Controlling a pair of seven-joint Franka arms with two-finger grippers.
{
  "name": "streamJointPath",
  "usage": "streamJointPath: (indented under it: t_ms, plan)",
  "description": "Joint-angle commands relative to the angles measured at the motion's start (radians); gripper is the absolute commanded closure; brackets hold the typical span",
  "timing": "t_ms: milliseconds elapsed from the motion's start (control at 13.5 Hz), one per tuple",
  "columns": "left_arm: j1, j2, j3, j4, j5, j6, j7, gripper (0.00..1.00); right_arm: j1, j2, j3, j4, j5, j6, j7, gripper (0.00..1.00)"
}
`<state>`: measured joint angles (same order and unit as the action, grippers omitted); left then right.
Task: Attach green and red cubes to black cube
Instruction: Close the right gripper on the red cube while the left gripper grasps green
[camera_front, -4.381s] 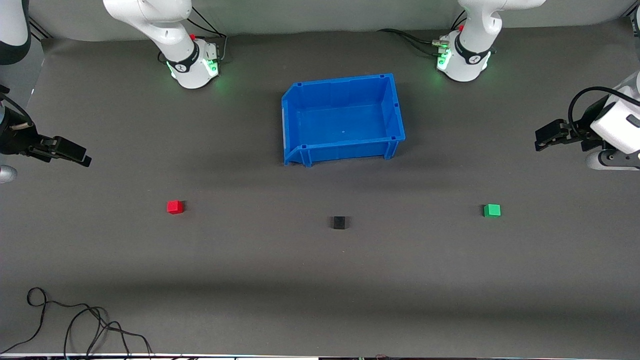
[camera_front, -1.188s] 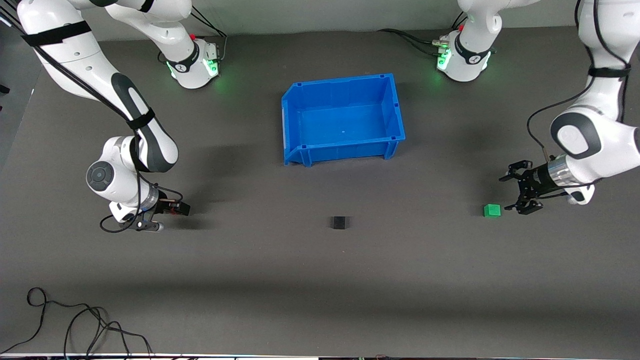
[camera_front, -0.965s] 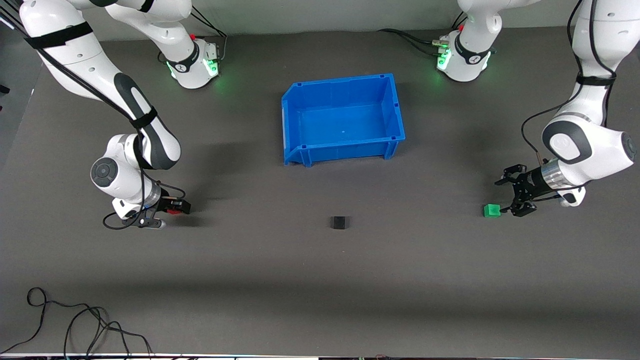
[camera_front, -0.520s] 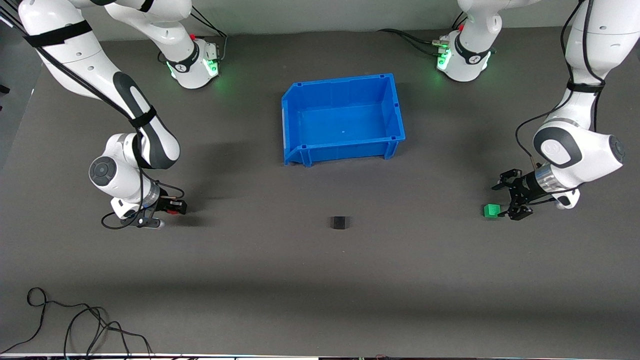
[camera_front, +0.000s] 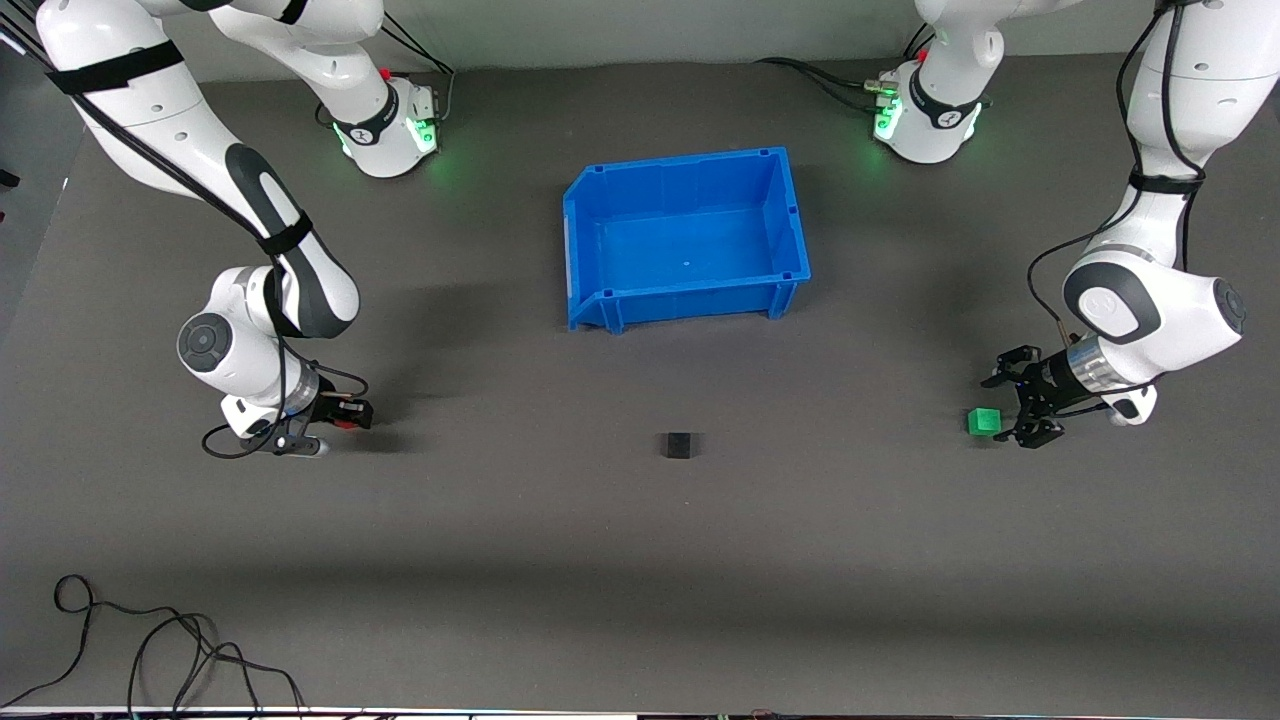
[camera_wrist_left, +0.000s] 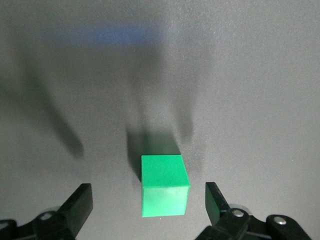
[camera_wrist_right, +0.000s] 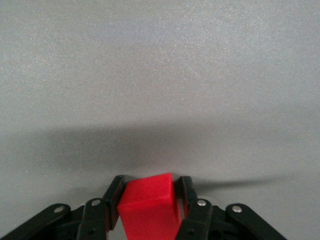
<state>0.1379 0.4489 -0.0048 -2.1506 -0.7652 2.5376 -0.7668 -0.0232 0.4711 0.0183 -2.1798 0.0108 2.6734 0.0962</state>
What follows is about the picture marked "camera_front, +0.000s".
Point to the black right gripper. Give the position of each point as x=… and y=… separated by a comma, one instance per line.
x=326, y=408

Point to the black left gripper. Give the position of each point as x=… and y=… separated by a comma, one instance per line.
x=1040, y=386

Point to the green cube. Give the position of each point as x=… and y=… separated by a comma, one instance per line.
x=983, y=422

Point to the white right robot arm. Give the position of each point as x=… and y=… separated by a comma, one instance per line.
x=150, y=110

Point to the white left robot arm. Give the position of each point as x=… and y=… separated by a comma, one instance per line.
x=1190, y=80

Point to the black cube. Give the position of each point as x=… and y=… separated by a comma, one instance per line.
x=679, y=446

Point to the dark grey table mat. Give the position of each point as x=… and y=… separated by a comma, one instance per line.
x=640, y=560

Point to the blue plastic storage bin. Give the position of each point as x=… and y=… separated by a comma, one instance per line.
x=690, y=250

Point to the dark metal frame rail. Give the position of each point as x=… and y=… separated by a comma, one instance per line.
x=20, y=45

